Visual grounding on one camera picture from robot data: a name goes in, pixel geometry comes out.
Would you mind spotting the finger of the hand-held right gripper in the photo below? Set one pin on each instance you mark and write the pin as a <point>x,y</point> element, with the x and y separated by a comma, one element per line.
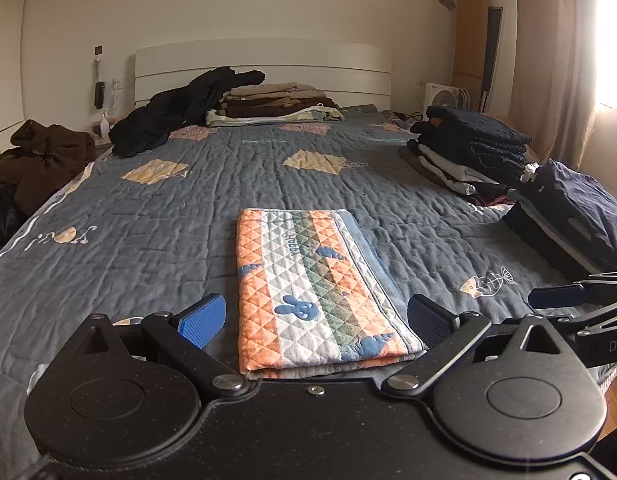
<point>603,319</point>
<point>558,296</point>

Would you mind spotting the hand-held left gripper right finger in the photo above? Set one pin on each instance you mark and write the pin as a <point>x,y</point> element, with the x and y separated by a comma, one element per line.
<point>431,320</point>

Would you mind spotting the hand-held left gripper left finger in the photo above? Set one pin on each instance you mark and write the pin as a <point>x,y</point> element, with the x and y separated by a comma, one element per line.
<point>201,322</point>

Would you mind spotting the quilted blue and orange towel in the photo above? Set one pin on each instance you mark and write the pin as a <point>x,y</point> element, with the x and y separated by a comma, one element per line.
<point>308,280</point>

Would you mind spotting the stack of navy folded clothes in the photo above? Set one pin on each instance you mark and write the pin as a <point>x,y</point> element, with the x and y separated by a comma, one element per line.
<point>573,205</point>

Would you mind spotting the grey quilted bedspread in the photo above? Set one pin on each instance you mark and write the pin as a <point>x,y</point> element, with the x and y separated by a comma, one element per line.
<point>163,220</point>

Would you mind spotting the stack of dark folded clothes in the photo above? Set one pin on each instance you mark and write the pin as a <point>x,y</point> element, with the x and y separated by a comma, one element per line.
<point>468,145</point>

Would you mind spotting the black jacket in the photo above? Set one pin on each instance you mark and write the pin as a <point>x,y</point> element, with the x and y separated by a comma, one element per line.
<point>163,115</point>

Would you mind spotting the white spray bottle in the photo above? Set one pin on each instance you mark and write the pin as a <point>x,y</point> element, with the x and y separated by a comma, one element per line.
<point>106,125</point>

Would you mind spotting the white fan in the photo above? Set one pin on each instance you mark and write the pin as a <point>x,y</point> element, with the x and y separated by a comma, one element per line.
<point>441,97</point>

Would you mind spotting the black bag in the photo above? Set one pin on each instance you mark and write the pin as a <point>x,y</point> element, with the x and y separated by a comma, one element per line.
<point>3,215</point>

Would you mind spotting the brown jacket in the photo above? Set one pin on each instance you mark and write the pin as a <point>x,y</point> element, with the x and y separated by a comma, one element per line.
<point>43,160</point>

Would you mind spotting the stack of beige brown clothes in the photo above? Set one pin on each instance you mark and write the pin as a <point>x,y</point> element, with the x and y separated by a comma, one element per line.
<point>273,105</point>

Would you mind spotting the beige curtain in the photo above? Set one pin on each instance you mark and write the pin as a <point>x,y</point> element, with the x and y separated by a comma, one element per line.
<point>553,60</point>

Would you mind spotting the black hair brush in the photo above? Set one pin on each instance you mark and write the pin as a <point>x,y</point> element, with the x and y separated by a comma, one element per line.
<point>99,95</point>

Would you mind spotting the black board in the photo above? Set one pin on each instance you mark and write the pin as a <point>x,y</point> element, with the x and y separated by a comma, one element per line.
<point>493,50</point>

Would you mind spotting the brown rolled mat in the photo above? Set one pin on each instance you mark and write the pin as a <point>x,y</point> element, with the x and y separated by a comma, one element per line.
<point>471,35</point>

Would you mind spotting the white bed headboard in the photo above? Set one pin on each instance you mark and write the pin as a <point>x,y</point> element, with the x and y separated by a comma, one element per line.
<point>313,60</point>

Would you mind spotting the white wardrobe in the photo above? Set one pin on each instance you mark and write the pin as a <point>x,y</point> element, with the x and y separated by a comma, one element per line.
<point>3,70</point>

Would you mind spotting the white wall socket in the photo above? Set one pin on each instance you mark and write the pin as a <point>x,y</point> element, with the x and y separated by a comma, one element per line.
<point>118,83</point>

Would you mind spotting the butterfly wall decoration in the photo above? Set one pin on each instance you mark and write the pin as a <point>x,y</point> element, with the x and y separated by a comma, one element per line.
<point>447,1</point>

